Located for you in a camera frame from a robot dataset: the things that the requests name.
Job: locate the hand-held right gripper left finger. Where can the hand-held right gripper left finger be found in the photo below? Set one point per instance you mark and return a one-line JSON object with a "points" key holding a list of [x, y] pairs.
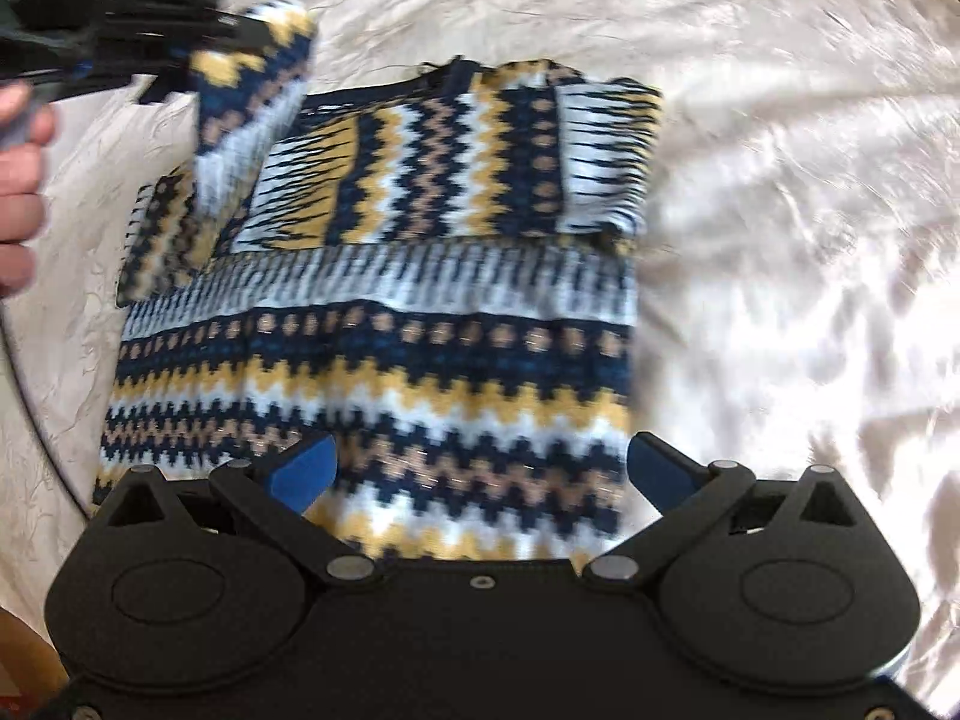
{"points": [[306, 474]]}

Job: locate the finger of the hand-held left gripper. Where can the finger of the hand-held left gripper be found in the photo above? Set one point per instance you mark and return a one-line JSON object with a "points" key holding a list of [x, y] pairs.
{"points": [[169, 79], [217, 28]]}

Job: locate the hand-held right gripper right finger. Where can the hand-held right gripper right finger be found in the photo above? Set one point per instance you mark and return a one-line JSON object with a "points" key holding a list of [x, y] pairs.
{"points": [[658, 474]]}

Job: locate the zigzag knitted sock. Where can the zigzag knitted sock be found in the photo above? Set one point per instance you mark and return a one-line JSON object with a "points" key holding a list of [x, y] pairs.
{"points": [[420, 315]]}

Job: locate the person's left hand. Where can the person's left hand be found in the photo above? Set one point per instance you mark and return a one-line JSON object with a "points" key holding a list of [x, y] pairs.
{"points": [[21, 187]]}

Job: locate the cream satin bed cover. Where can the cream satin bed cover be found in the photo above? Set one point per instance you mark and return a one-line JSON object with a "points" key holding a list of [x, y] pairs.
{"points": [[795, 240]]}

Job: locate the brown wooden furniture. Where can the brown wooden furniture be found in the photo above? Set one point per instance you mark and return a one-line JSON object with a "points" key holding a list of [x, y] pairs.
{"points": [[26, 652]]}

